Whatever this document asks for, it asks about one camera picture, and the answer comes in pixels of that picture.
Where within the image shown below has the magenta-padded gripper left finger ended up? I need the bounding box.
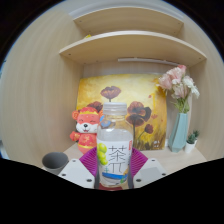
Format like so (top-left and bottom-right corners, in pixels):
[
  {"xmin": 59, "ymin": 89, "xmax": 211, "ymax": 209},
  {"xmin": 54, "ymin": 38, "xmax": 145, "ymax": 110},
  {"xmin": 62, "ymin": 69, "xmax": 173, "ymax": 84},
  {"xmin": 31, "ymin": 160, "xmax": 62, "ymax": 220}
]
[{"xmin": 57, "ymin": 147, "xmax": 99, "ymax": 190}]

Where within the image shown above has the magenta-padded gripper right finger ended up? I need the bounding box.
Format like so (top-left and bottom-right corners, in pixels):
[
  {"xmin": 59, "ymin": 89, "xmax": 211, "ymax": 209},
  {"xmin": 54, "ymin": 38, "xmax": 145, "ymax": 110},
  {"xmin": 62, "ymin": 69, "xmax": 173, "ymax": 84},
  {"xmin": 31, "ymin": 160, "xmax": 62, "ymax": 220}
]
[{"xmin": 130, "ymin": 147, "xmax": 168, "ymax": 190}]

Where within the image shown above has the clear plastic drink bottle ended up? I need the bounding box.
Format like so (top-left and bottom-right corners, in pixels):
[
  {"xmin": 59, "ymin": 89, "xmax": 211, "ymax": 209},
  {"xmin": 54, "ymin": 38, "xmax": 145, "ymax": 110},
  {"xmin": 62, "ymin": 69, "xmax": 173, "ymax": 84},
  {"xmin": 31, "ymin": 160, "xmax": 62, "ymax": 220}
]
[{"xmin": 96, "ymin": 101, "xmax": 135, "ymax": 190}]

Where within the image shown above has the grey textured mug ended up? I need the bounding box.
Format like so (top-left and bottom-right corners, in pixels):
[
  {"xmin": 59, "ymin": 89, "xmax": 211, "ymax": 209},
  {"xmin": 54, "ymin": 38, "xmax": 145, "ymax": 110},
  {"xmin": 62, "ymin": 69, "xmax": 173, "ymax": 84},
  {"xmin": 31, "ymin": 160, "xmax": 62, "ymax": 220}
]
[{"xmin": 41, "ymin": 151, "xmax": 70, "ymax": 176}]

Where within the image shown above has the red plush mouse toy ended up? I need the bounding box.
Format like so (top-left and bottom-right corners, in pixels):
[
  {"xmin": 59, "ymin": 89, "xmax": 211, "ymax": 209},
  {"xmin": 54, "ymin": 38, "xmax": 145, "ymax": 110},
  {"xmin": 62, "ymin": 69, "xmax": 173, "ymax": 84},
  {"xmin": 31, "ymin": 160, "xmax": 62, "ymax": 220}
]
[{"xmin": 68, "ymin": 106, "xmax": 105, "ymax": 155}]

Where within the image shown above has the teal faceted vase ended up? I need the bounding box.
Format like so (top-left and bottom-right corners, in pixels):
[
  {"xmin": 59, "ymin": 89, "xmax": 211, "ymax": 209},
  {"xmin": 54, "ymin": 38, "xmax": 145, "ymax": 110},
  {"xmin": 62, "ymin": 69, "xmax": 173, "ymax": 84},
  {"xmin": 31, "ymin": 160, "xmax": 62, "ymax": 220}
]
[{"xmin": 167, "ymin": 112, "xmax": 190, "ymax": 154}]

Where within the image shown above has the small potted succulent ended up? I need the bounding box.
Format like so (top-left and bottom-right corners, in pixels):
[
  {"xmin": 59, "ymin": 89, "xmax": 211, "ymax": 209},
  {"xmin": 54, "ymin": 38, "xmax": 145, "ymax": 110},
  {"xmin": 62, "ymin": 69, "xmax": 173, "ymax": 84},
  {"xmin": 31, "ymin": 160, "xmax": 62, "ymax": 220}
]
[{"xmin": 183, "ymin": 128, "xmax": 201, "ymax": 155}]

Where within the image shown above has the yellow poppy flower painting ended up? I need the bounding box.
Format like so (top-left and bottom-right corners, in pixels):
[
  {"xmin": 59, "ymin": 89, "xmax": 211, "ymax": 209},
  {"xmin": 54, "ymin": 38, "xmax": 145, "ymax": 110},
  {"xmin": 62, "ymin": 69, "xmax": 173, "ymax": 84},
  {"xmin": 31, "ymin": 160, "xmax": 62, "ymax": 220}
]
[{"xmin": 75, "ymin": 73, "xmax": 169, "ymax": 152}]

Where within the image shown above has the pink and white flower bouquet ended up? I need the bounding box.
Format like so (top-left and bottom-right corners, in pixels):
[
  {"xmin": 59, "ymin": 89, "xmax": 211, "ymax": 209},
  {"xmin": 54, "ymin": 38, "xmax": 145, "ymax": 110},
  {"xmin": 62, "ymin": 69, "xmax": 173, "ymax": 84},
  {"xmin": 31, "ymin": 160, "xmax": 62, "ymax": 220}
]
[{"xmin": 156, "ymin": 64, "xmax": 201, "ymax": 115}]

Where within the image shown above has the white light bar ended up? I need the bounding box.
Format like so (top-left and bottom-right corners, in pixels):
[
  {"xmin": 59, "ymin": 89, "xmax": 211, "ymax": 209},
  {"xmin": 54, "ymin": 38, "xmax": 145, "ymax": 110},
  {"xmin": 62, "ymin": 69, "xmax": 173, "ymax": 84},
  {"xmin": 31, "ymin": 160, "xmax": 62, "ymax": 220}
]
[{"xmin": 116, "ymin": 57, "xmax": 181, "ymax": 67}]

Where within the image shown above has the light wood shelf unit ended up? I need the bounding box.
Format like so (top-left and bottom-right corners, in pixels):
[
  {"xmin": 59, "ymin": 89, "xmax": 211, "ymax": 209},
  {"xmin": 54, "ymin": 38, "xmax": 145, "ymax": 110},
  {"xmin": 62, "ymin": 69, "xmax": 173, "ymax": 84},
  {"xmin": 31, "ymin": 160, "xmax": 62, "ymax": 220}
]
[{"xmin": 58, "ymin": 5, "xmax": 208, "ymax": 67}]

